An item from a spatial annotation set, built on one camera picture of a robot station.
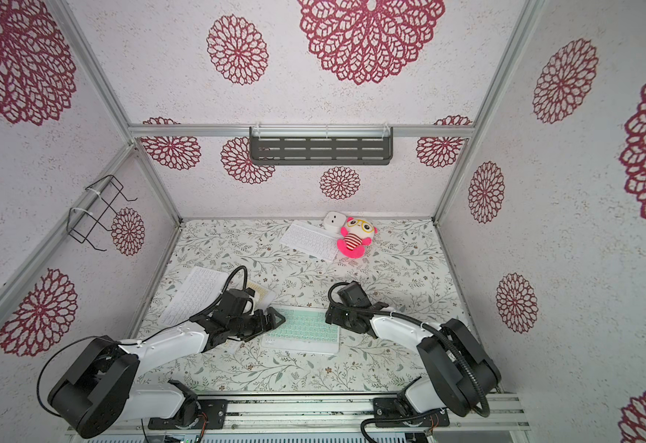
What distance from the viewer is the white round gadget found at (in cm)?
118

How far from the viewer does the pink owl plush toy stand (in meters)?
1.07

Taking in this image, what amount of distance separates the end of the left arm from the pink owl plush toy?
0.40 meters

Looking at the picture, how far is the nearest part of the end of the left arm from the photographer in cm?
66
